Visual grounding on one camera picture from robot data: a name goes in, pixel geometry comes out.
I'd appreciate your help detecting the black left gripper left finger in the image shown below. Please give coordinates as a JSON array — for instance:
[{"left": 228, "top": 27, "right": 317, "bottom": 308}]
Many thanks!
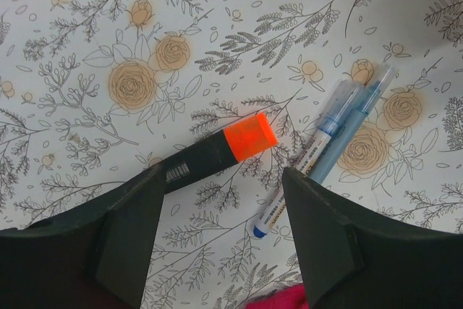
[{"left": 1, "top": 165, "right": 166, "bottom": 308}]

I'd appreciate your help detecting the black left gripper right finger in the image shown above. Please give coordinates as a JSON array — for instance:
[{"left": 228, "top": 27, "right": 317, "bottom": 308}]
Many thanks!
[{"left": 282, "top": 168, "right": 462, "bottom": 308}]

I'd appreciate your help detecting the black orange highlighter marker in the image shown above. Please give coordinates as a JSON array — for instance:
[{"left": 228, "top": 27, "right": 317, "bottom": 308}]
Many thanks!
[{"left": 160, "top": 113, "right": 278, "bottom": 193}]

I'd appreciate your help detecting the magenta folded cloth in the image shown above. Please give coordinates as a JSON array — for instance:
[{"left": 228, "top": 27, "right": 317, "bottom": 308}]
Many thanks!
[{"left": 245, "top": 284, "right": 309, "bottom": 309}]

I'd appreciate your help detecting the blue capped white pen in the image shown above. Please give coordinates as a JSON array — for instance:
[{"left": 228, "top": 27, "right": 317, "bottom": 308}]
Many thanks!
[{"left": 252, "top": 80, "right": 364, "bottom": 238}]

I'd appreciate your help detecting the light blue translucent pen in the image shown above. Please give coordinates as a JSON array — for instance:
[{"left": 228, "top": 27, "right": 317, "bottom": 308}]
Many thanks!
[{"left": 308, "top": 64, "right": 398, "bottom": 185}]

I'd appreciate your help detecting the floral patterned table mat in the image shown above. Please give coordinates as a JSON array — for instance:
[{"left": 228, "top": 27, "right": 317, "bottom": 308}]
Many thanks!
[{"left": 1, "top": 0, "right": 462, "bottom": 308}]

